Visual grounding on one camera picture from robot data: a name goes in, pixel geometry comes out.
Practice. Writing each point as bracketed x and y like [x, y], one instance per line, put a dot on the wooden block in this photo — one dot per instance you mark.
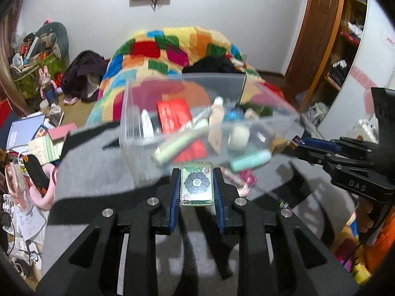
[278, 145]

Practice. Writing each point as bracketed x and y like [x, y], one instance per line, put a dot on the white green tube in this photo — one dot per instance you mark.
[171, 148]

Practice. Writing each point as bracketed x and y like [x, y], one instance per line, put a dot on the white cream tube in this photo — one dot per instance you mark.
[146, 124]

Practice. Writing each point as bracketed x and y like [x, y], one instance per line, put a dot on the red flat box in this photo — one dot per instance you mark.
[5, 110]

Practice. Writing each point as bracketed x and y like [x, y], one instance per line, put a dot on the green flower card box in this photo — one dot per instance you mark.
[197, 187]

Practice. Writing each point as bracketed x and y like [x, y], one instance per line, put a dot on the beige sachet tube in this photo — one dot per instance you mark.
[215, 124]

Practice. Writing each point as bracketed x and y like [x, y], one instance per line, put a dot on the green cluttered storage basket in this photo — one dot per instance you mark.
[40, 58]

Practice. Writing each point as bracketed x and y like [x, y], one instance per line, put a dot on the pink box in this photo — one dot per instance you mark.
[61, 132]

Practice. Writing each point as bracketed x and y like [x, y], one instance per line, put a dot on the pink bunny toy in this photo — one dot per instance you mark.
[48, 88]

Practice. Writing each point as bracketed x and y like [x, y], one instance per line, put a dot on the dark green bottle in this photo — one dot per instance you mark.
[260, 110]

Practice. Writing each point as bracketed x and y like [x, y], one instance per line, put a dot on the black clothing pile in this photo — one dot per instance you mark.
[212, 64]

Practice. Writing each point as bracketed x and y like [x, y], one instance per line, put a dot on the wooden wardrobe shelf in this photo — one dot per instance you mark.
[326, 47]

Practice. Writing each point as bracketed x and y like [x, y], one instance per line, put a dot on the colourful patchwork quilt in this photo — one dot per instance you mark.
[160, 53]

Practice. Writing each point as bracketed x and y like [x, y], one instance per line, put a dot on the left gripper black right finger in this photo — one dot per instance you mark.
[219, 206]

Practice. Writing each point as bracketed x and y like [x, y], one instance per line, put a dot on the dark purple clothing pile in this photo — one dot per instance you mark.
[83, 76]

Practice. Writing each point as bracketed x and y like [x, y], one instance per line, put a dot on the clear plastic storage box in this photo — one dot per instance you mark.
[208, 117]

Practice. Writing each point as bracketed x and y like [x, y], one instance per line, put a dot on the pink glitter hair clip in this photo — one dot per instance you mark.
[248, 177]

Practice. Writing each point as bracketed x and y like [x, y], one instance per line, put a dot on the blue white booklet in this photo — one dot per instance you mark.
[22, 131]

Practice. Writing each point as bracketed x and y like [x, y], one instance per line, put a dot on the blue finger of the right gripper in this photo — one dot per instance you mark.
[310, 154]
[318, 145]

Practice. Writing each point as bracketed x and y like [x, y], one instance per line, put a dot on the white tape roll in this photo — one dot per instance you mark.
[238, 138]

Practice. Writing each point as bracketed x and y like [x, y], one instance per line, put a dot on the pink striped curtain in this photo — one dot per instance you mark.
[9, 90]

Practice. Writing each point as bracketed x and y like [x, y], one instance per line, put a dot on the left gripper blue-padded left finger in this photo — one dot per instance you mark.
[175, 185]

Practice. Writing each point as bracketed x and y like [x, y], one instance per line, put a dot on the mint green tube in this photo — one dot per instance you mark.
[250, 160]

